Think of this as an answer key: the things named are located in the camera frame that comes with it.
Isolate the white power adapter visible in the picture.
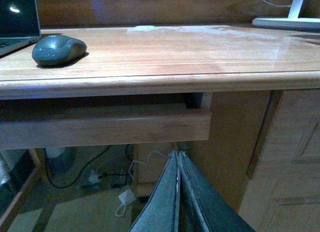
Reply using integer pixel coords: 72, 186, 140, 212
118, 189, 136, 205

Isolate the wooden rolling computer stand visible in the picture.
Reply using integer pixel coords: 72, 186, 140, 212
133, 141, 190, 197

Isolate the dark grey wireless mouse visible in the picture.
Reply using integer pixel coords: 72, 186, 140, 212
31, 35, 87, 67

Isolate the power strip with plugs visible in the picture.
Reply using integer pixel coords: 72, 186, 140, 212
79, 169, 129, 190

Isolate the wooden desk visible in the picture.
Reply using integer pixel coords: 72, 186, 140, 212
0, 0, 320, 231

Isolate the grey open laptop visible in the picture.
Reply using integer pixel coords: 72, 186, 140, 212
0, 0, 41, 56

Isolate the wooden shelf frame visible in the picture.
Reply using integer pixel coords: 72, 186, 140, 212
0, 148, 46, 231

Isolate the wooden pull-out keyboard tray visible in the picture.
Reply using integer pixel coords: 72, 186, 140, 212
0, 105, 211, 149

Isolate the white round column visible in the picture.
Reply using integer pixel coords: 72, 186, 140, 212
45, 147, 75, 176

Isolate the black power cable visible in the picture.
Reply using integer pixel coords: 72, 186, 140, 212
43, 144, 135, 189

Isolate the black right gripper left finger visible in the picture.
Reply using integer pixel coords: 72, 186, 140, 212
129, 151, 181, 231

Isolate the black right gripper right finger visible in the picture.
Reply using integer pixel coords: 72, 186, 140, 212
179, 152, 254, 231

